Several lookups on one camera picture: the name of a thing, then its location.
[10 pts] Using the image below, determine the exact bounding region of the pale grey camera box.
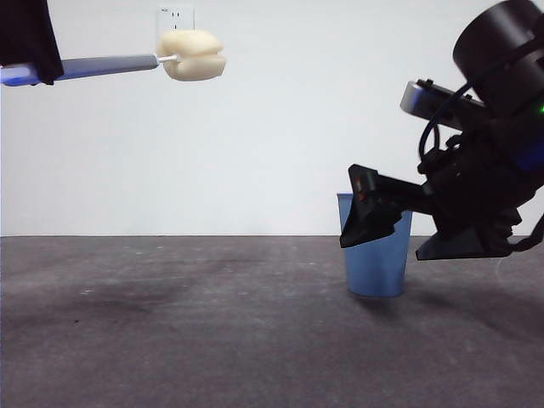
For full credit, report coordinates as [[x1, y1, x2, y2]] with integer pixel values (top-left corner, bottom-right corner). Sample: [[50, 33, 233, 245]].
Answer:
[[399, 78, 490, 128]]

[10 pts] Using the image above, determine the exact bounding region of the white wall socket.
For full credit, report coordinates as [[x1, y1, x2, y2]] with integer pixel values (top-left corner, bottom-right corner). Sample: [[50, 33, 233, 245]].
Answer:
[[156, 6, 196, 33]]

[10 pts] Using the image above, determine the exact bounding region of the grey-handled sponge cup brush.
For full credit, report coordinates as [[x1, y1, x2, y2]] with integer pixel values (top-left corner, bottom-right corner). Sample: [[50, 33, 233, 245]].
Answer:
[[0, 29, 227, 88]]

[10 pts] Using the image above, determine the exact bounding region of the blue plastic cup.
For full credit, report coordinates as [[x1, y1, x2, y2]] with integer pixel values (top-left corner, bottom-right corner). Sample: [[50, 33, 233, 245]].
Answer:
[[337, 192, 414, 298]]

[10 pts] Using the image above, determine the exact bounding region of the black camera cable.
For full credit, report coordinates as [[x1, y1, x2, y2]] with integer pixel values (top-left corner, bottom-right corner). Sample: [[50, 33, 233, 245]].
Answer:
[[418, 82, 473, 171]]

